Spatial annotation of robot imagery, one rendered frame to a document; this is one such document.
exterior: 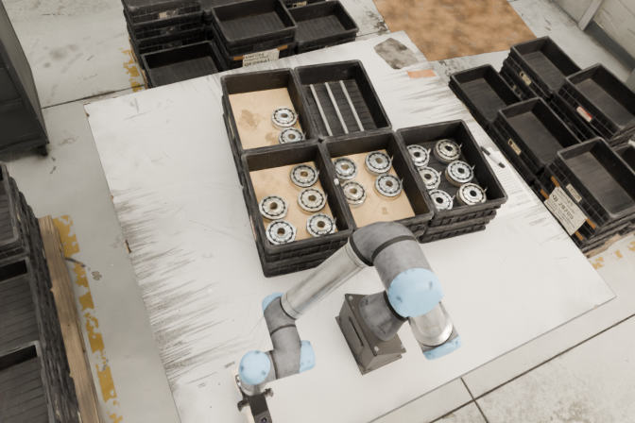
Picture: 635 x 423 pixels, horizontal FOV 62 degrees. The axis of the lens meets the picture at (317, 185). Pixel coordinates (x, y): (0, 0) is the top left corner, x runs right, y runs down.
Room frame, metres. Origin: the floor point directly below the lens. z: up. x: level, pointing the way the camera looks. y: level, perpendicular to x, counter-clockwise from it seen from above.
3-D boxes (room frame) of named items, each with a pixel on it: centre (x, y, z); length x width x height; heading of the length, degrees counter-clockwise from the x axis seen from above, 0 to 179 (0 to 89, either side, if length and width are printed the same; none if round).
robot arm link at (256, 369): (0.38, 0.06, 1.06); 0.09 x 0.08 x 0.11; 117
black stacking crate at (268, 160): (1.03, 0.07, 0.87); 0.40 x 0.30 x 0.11; 26
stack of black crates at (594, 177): (1.70, -1.32, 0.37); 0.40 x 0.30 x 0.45; 34
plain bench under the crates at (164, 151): (1.21, -0.08, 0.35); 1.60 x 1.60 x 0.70; 34
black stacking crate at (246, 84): (1.39, 0.24, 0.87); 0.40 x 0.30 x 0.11; 26
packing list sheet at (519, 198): (1.44, -0.74, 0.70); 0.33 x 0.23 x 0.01; 34
